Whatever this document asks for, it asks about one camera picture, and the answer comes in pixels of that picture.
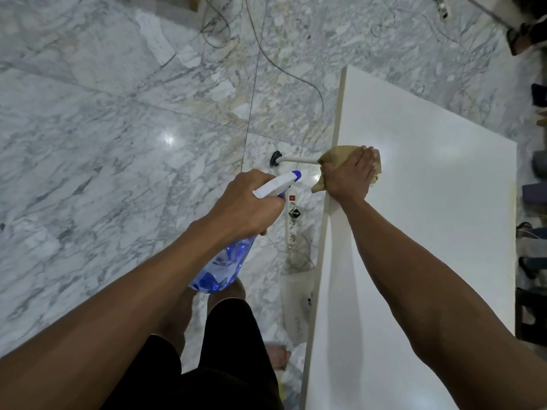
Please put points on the person's right hand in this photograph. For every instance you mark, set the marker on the person's right hand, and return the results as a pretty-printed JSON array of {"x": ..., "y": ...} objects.
[{"x": 350, "y": 177}]

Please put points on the person's left hand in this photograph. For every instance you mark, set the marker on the person's left hand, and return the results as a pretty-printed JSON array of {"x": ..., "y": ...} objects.
[{"x": 243, "y": 213}]

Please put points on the brown cleaning cloth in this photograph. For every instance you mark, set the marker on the brown cleaning cloth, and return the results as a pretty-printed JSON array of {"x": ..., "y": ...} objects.
[{"x": 333, "y": 154}]

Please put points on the blue spray bottle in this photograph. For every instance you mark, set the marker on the blue spray bottle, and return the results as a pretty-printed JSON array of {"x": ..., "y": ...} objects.
[{"x": 218, "y": 273}]

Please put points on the person's left forearm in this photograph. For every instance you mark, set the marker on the person's left forearm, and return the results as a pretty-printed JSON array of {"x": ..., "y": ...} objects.
[{"x": 107, "y": 328}]

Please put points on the person's right forearm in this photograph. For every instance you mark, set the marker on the person's right forearm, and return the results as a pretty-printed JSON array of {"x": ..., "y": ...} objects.
[{"x": 427, "y": 294}]

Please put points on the white glossy table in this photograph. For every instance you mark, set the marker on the white glossy table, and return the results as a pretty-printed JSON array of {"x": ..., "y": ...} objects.
[{"x": 427, "y": 187}]

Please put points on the person's right leg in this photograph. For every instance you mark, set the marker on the person's right leg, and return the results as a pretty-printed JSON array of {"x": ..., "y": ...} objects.
[{"x": 226, "y": 294}]

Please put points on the person's leg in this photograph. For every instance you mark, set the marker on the person's leg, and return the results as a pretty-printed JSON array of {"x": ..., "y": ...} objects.
[
  {"x": 226, "y": 294},
  {"x": 175, "y": 320}
]

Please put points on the person's left leg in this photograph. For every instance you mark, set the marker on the person's left leg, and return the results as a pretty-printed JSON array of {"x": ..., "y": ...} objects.
[{"x": 175, "y": 320}]

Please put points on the person's black shorts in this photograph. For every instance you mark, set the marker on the person's black shorts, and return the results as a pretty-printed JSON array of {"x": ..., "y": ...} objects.
[{"x": 230, "y": 358}]

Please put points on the white power strip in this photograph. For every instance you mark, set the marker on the white power strip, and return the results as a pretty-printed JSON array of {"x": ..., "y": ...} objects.
[
  {"x": 292, "y": 228},
  {"x": 442, "y": 7}
]

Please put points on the white table leg black foot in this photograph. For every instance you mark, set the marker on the white table leg black foot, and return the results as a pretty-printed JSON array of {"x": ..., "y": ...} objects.
[{"x": 275, "y": 159}]

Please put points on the white carton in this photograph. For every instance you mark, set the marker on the white carton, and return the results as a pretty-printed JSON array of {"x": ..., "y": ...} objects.
[{"x": 295, "y": 307}]

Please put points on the pink cloth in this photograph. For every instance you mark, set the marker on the pink cloth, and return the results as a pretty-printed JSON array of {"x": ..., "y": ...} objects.
[{"x": 278, "y": 356}]

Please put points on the purple trash bin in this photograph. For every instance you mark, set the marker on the purple trash bin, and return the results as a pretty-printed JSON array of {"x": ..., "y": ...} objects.
[{"x": 536, "y": 194}]

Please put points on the grey round basin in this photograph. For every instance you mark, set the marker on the grey round basin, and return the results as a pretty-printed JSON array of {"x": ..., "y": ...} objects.
[{"x": 540, "y": 164}]

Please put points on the small black box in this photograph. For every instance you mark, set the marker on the small black box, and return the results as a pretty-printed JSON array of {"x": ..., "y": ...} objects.
[{"x": 539, "y": 96}]

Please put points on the black plastic stool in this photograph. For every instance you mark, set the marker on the black plastic stool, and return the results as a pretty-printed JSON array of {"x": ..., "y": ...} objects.
[{"x": 523, "y": 320}]

